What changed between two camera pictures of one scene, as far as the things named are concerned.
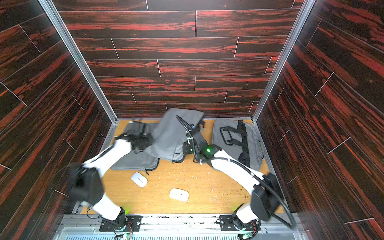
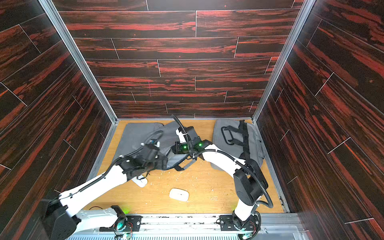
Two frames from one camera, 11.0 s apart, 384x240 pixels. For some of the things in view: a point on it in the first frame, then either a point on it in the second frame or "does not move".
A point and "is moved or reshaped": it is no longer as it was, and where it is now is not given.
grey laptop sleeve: [167, 141] is moved or reshaped
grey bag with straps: [239, 139] does not move
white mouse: [139, 179] does not move
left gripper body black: [146, 141] → [157, 164]
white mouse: [179, 194] does not move
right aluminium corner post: [304, 12] does not move
